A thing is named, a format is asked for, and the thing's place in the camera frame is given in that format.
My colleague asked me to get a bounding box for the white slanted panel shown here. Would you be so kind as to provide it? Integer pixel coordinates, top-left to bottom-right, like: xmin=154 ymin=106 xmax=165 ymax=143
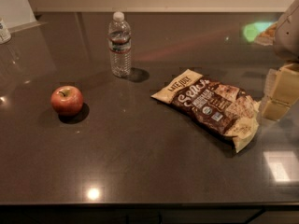
xmin=0 ymin=0 xmax=44 ymax=33

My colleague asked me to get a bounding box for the brown chip bag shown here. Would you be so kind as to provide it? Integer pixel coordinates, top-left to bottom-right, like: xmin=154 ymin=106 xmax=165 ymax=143
xmin=152 ymin=69 xmax=260 ymax=152

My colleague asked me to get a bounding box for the clear plastic water bottle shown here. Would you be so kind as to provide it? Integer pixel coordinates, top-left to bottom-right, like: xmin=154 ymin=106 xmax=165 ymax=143
xmin=108 ymin=11 xmax=131 ymax=77

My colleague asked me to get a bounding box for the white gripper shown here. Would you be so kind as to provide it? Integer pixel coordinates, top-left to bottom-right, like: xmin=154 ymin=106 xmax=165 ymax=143
xmin=261 ymin=0 xmax=299 ymax=120

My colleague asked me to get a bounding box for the red apple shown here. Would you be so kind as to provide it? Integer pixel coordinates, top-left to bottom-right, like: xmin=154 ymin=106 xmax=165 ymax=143
xmin=50 ymin=86 xmax=83 ymax=116

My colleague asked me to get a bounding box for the white container with label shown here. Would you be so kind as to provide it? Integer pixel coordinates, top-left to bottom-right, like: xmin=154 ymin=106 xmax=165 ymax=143
xmin=0 ymin=17 xmax=11 ymax=44

